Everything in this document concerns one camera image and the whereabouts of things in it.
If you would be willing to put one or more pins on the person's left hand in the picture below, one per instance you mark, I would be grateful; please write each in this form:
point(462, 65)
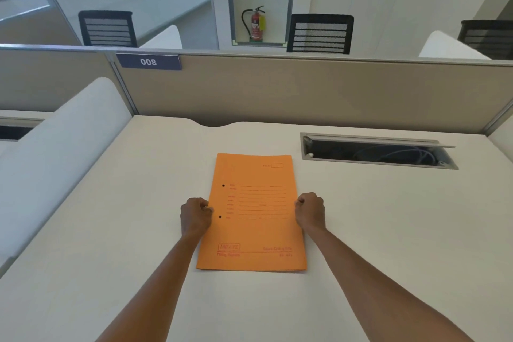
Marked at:
point(195, 217)

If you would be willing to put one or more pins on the person's right hand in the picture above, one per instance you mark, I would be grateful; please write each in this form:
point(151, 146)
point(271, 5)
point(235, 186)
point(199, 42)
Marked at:
point(312, 211)

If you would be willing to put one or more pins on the orange paper folder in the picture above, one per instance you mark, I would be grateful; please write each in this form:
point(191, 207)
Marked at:
point(256, 233)

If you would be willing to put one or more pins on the person's left forearm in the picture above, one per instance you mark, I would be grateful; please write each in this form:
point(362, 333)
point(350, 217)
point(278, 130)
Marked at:
point(156, 297)

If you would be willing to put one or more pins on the person's right forearm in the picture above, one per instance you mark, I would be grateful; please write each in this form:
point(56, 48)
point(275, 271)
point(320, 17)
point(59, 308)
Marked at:
point(380, 293)

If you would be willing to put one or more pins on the wide beige partition panel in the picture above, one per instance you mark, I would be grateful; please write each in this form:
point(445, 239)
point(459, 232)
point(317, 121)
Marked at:
point(300, 93)

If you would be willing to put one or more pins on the white side divider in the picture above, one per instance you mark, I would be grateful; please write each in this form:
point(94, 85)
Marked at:
point(503, 135)
point(52, 161)

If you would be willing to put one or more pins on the blue number sign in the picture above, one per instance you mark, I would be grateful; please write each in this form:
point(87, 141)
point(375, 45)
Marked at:
point(148, 62)

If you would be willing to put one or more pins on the white background divider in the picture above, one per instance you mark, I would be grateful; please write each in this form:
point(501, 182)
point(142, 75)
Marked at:
point(166, 39)
point(445, 47)

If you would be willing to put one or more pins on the red fire extinguisher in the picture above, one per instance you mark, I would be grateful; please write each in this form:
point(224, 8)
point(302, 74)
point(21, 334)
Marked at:
point(256, 27)

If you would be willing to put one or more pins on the black mesh office chair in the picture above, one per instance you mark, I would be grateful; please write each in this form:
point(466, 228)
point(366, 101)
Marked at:
point(320, 19)
point(489, 25)
point(106, 15)

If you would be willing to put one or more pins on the beige side partition panel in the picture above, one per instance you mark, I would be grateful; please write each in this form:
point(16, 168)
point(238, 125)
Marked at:
point(48, 77)

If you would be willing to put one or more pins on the beige far partition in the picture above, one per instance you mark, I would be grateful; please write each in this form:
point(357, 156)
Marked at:
point(36, 21)

